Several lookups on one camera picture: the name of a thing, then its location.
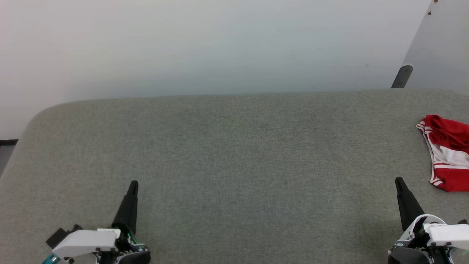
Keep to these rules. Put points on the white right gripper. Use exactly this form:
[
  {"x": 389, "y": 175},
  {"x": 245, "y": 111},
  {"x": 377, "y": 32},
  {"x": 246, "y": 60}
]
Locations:
[{"x": 439, "y": 234}]

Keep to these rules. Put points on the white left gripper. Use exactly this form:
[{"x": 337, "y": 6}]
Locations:
[{"x": 88, "y": 242}]

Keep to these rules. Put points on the red and white jersey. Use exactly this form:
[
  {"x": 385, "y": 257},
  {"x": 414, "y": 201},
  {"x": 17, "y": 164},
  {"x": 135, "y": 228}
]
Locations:
[{"x": 447, "y": 135}]

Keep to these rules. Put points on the grey fabric sofa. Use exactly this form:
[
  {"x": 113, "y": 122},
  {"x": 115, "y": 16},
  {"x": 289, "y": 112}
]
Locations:
[{"x": 256, "y": 165}]

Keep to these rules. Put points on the black baseboard strip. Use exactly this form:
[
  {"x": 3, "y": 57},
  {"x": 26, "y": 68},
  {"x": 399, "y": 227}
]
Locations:
[{"x": 8, "y": 142}]

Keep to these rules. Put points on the white board panel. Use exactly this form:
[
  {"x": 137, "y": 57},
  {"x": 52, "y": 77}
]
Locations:
[{"x": 443, "y": 47}]

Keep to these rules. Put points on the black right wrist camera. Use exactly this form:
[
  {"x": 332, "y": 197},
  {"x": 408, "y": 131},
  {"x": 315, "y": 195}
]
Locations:
[{"x": 464, "y": 221}]

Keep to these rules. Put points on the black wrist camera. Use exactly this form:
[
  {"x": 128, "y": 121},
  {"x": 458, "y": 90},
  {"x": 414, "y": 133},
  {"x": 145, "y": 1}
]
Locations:
[
  {"x": 464, "y": 221},
  {"x": 58, "y": 236}
]

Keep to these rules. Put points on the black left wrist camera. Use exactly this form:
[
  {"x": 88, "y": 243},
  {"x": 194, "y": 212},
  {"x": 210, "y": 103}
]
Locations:
[{"x": 58, "y": 236}]

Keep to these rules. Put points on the dark metal bracket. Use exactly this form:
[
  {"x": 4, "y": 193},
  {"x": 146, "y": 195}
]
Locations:
[{"x": 402, "y": 76}]

